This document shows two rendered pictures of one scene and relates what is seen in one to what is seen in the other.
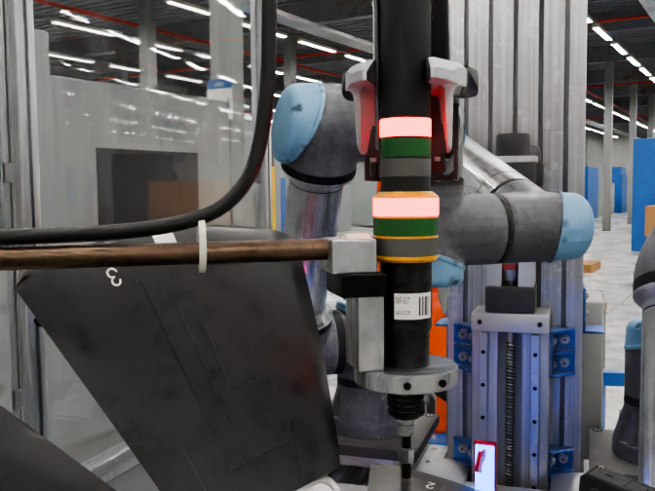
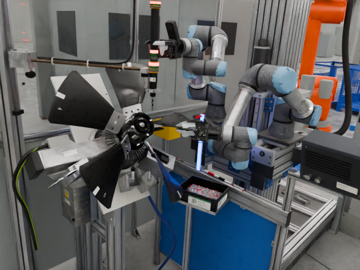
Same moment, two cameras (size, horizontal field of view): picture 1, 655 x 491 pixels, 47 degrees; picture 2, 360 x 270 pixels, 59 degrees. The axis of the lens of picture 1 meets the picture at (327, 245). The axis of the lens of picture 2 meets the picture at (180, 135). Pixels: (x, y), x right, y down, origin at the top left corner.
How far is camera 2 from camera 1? 1.03 m
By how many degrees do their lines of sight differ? 28
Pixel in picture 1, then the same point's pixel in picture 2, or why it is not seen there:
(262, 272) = not seen: hidden behind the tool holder
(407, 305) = (151, 79)
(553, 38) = (280, 10)
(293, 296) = not seen: hidden behind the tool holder
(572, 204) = (220, 64)
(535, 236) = (209, 70)
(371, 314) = (145, 80)
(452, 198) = (191, 60)
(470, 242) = (194, 70)
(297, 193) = not seen: hidden behind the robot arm
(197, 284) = (131, 72)
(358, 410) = (209, 110)
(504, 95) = (265, 27)
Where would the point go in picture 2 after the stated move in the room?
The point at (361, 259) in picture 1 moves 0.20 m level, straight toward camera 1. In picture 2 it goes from (144, 71) to (114, 76)
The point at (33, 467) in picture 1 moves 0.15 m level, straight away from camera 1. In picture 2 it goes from (90, 88) to (100, 82)
